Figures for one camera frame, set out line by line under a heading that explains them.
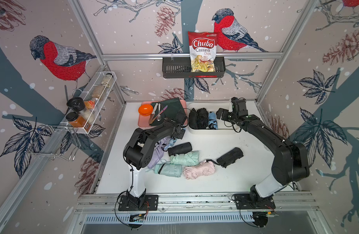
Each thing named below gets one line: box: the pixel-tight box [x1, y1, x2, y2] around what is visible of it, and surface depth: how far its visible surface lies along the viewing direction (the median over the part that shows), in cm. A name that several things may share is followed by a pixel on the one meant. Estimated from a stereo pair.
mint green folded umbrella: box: [170, 150, 200, 167], surface depth 86 cm
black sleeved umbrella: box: [205, 147, 244, 169], surface depth 87 cm
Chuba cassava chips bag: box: [188, 31, 219, 73], surface depth 85 cm
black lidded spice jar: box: [66, 97, 86, 118], surface depth 63 cm
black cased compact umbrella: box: [167, 141, 193, 157], surface depth 92 cm
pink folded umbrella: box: [183, 159, 216, 180], surface depth 81 cm
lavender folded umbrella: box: [146, 136, 171, 170], surface depth 91 cm
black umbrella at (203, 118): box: [196, 107, 209, 130], surface depth 103 cm
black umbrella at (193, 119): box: [188, 107, 199, 130], surface depth 106 cm
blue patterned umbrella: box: [207, 111, 219, 130], surface depth 102 cm
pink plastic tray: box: [138, 99, 188, 128], surface depth 112 cm
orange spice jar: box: [65, 111, 91, 133], surface depth 62 cm
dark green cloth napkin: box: [149, 97, 186, 126], surface depth 117 cm
